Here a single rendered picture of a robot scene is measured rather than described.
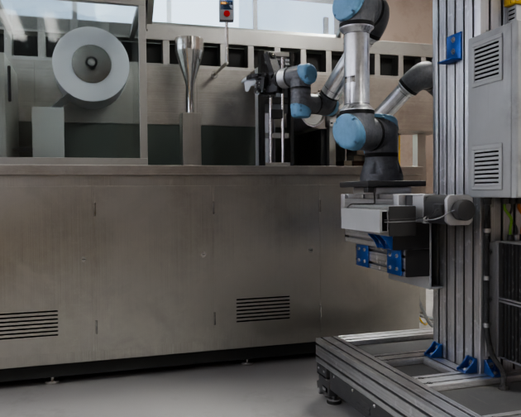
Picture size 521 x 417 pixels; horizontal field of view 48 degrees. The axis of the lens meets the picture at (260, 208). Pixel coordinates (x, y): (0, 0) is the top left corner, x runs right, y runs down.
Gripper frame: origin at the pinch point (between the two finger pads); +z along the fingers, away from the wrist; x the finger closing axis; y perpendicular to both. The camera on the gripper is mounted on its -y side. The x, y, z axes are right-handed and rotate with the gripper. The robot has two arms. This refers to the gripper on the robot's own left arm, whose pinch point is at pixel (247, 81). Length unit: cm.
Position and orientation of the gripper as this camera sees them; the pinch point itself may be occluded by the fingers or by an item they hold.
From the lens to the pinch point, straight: 244.4
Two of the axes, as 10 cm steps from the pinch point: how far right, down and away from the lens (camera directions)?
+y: -0.9, 9.9, -0.7
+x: 7.3, 1.1, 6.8
